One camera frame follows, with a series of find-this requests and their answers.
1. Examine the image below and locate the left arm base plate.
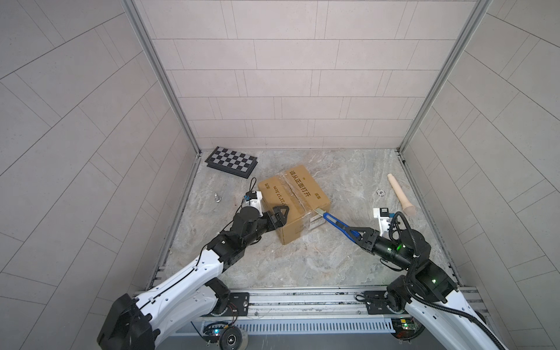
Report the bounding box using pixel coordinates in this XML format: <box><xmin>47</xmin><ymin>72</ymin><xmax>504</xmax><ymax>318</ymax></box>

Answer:
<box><xmin>203</xmin><ymin>293</ymin><xmax>250</xmax><ymax>318</ymax></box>

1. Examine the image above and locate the clear packing tape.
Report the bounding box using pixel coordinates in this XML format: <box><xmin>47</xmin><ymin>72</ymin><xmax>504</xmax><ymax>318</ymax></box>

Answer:
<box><xmin>281</xmin><ymin>165</ymin><xmax>331</xmax><ymax>232</ymax></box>

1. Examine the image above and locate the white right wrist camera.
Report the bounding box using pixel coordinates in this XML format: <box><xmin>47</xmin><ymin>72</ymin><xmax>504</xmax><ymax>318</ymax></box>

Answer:
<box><xmin>373</xmin><ymin>208</ymin><xmax>392</xmax><ymax>239</ymax></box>

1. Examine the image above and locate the green circuit board right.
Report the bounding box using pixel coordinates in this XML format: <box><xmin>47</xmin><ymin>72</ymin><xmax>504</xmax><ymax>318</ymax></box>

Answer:
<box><xmin>391</xmin><ymin>318</ymin><xmax>417</xmax><ymax>339</ymax></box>

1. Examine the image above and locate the aluminium corner post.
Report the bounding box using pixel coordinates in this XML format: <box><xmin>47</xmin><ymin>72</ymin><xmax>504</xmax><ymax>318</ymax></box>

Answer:
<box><xmin>121</xmin><ymin>0</ymin><xmax>202</xmax><ymax>157</ymax></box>
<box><xmin>398</xmin><ymin>0</ymin><xmax>492</xmax><ymax>157</ymax></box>

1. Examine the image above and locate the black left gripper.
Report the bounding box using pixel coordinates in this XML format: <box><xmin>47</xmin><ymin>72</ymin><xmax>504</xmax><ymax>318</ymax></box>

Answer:
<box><xmin>239</xmin><ymin>207</ymin><xmax>290</xmax><ymax>250</ymax></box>

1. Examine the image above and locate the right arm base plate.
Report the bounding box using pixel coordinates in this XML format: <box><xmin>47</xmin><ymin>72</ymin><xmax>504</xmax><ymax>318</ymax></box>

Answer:
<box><xmin>355</xmin><ymin>290</ymin><xmax>408</xmax><ymax>317</ymax></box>

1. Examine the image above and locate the aluminium corner post right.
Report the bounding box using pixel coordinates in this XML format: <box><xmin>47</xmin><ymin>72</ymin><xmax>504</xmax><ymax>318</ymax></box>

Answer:
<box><xmin>398</xmin><ymin>0</ymin><xmax>492</xmax><ymax>157</ymax></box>

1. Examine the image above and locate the blue box cutter knife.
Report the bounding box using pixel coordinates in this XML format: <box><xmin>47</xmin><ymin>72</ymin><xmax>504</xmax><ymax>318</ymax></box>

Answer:
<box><xmin>315</xmin><ymin>208</ymin><xmax>353</xmax><ymax>242</ymax></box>

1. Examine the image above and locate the aluminium corner post left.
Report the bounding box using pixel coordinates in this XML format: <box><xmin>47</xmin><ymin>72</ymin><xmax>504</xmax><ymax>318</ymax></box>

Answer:
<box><xmin>121</xmin><ymin>0</ymin><xmax>202</xmax><ymax>157</ymax></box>

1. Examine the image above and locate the cream plastic handle tool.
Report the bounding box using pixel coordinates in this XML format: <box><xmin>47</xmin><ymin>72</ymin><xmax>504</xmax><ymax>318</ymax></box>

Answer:
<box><xmin>387</xmin><ymin>174</ymin><xmax>417</xmax><ymax>217</ymax></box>

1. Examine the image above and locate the black white chessboard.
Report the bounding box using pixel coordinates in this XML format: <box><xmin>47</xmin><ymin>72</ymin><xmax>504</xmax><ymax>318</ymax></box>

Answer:
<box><xmin>205</xmin><ymin>147</ymin><xmax>258</xmax><ymax>179</ymax></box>

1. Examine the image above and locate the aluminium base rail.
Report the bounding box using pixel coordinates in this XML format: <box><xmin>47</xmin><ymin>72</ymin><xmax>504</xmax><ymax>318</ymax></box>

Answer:
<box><xmin>122</xmin><ymin>286</ymin><xmax>493</xmax><ymax>350</ymax></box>

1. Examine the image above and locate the round black speaker device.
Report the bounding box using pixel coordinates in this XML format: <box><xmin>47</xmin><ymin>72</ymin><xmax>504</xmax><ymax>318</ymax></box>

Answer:
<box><xmin>202</xmin><ymin>322</ymin><xmax>249</xmax><ymax>350</ymax></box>

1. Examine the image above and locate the brown cardboard express box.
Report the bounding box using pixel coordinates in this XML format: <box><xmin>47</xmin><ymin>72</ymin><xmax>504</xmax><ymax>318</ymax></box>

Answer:
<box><xmin>258</xmin><ymin>172</ymin><xmax>308</xmax><ymax>245</ymax></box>

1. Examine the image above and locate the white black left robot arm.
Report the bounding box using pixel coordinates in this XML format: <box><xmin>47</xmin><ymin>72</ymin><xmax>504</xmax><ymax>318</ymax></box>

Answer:
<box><xmin>97</xmin><ymin>206</ymin><xmax>290</xmax><ymax>349</ymax></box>

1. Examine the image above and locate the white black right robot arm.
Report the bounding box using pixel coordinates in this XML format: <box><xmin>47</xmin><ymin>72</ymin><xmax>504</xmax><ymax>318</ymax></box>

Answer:
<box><xmin>344</xmin><ymin>227</ymin><xmax>507</xmax><ymax>349</ymax></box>

